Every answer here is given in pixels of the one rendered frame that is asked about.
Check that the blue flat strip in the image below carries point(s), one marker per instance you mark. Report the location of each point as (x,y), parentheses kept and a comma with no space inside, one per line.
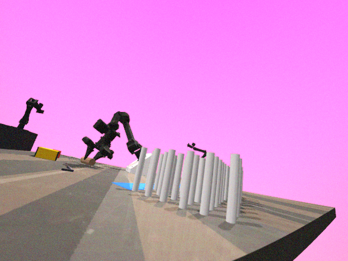
(130,185)

